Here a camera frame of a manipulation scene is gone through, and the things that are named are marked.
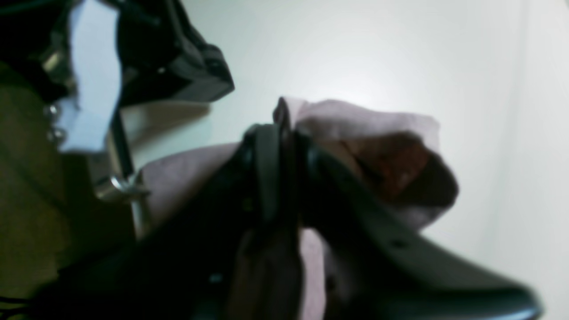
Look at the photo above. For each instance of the mauve t-shirt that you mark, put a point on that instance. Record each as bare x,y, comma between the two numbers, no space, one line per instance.
394,154

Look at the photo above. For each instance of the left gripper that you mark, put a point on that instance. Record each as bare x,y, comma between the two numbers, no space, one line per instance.
115,54

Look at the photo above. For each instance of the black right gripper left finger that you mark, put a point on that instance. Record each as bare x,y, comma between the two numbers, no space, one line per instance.
183,269

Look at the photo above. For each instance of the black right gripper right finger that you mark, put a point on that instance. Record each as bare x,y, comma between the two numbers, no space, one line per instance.
380,269

